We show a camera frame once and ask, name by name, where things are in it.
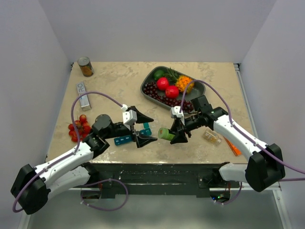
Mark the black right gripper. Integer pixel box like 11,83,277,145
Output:
169,113,202,144

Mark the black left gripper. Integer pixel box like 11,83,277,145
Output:
103,106,157,147

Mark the teal weekly pill organizer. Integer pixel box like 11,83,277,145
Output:
113,122,153,146

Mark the green pill bottle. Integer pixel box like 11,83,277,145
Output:
158,127,175,141

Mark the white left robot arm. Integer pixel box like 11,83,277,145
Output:
10,106,157,215

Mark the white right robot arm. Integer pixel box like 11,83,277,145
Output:
169,95,285,192

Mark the clear pill bottle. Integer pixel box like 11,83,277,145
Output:
203,129,222,146

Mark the red apple front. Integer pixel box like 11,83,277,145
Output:
165,85,180,99

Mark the red apple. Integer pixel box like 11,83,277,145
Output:
165,85,180,99
156,77,170,91

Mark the dark red grape bunch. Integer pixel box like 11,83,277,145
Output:
142,81,193,113

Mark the orange spiky fruit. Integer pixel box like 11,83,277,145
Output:
175,75,194,94

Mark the grey fruit tray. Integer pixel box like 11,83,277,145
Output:
140,66,205,114

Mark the red apple back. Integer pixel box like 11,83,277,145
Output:
156,77,170,91

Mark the red cherry bunch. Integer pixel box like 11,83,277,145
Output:
68,114,92,143

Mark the green lime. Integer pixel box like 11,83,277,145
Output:
153,70,165,81

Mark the silver toothpaste box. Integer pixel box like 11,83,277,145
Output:
76,82,92,111

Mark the orange medicine box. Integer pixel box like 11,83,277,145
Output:
225,138,242,156

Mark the tin can with fruit label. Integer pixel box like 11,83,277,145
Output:
77,57,94,77

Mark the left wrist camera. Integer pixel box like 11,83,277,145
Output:
121,104,137,130

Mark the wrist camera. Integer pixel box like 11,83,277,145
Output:
170,106,185,125
121,104,137,130

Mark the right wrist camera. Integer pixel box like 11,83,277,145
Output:
170,106,185,125

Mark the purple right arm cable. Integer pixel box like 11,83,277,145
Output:
180,79,305,206

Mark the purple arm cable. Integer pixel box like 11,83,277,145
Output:
180,79,305,206
11,91,129,213

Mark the aluminium frame rail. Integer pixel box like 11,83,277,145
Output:
69,178,282,191

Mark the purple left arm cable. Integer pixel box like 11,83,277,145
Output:
11,91,129,213

